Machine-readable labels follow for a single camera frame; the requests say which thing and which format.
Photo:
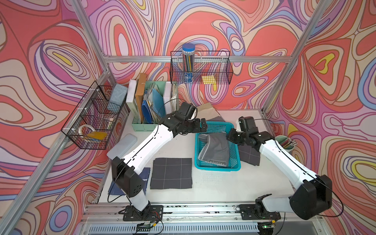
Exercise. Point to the black wire basket on back wall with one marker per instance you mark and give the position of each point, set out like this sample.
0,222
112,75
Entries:
215,63

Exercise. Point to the beige and grey folded cloth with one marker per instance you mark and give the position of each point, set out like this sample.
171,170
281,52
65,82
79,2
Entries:
208,112

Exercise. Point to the grey pillowcase with white lettering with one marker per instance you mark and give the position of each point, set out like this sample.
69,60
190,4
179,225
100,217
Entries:
216,149

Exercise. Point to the grey blue sponge cloth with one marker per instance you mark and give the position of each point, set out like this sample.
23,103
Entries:
117,97

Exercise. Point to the teal plastic basket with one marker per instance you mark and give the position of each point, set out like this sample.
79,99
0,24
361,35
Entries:
234,161

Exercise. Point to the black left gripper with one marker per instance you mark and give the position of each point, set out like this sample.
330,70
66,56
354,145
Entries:
197,127

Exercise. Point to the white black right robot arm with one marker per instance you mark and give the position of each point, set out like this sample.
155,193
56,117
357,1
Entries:
313,193

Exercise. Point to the navy blue cloth yellow stripe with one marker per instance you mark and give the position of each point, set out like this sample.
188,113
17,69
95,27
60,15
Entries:
115,190

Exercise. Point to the brown cardboard folder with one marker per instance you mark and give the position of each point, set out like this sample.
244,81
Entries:
139,94

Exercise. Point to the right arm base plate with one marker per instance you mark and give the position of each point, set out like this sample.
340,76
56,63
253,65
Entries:
257,212

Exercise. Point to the black wire basket left wall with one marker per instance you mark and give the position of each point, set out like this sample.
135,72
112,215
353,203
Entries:
92,110

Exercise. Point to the yellow sticky note pad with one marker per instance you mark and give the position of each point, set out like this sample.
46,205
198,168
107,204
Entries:
208,79

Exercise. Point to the white tape roll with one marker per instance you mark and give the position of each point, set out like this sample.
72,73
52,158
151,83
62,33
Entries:
85,129

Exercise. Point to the mint green file organizer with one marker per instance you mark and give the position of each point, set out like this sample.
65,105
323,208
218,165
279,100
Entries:
169,92

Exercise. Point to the green pen cup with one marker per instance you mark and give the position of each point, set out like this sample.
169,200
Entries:
286,143

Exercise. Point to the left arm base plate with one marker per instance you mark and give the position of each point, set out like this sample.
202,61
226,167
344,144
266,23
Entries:
150,213

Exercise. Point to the blue capped pencil tube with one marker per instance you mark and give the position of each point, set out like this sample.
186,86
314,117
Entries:
188,53

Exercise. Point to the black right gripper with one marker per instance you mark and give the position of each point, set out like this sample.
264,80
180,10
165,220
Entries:
230,137

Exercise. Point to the white plastic pencil case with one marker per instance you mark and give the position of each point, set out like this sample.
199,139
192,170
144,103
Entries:
122,147

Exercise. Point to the yellow notepad in left basket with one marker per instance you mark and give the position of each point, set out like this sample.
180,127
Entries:
96,136

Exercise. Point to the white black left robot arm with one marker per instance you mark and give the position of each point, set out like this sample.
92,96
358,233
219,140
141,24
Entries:
126,170

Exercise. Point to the blue folder in organizer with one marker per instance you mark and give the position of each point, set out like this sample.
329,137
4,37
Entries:
153,107

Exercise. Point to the dark grey grid cloth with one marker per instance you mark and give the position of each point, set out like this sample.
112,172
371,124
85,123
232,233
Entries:
171,173
249,155

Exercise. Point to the white book in organizer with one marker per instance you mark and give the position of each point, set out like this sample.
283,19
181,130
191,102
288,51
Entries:
130,99

